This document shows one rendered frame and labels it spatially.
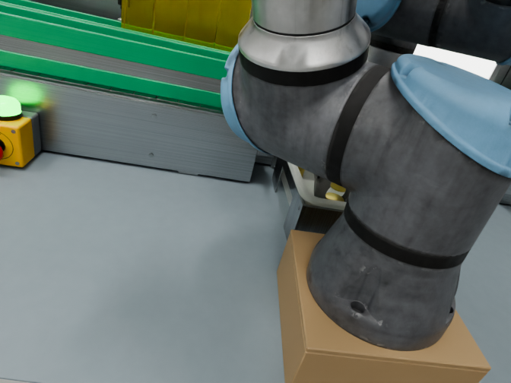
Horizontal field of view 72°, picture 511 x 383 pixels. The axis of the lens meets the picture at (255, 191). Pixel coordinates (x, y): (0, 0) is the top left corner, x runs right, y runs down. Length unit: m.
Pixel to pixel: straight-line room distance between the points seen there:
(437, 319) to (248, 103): 0.26
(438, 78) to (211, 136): 0.44
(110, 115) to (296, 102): 0.42
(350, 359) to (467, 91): 0.24
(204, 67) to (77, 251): 0.35
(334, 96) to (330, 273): 0.16
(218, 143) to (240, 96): 0.31
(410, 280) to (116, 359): 0.28
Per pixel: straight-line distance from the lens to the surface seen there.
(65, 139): 0.71
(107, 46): 0.65
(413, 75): 0.29
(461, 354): 0.41
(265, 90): 0.31
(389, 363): 0.38
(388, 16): 0.41
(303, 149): 0.33
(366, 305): 0.36
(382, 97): 0.30
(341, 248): 0.35
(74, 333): 0.42
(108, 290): 0.45
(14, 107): 0.67
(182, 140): 0.66
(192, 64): 0.63
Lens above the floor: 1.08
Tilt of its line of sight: 29 degrees down
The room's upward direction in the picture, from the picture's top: 15 degrees clockwise
